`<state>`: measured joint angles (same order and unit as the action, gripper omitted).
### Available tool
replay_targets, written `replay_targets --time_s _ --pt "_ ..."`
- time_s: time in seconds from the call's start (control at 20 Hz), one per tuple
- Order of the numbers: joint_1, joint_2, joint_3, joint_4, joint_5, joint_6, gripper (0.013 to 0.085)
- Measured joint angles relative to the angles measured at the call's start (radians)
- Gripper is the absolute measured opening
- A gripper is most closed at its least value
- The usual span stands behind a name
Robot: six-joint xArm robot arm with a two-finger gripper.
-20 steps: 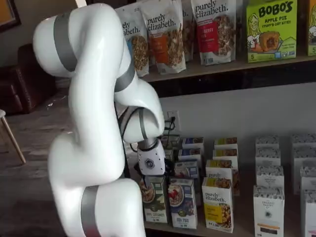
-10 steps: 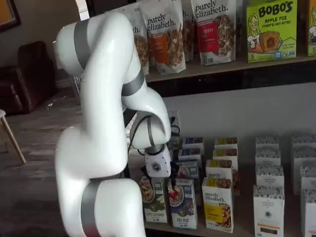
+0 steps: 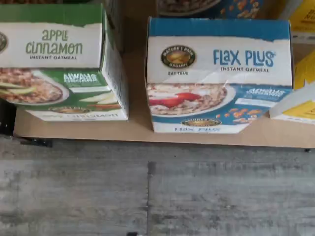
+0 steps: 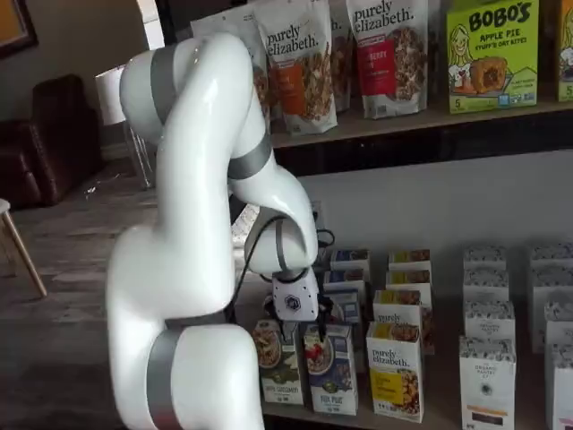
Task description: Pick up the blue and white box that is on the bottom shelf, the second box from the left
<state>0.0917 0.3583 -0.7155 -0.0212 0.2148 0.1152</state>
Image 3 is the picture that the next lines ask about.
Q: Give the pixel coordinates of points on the yellow purely elizabeth granola box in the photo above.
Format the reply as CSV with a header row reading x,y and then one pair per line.
x,y
305,17
300,108
306,71

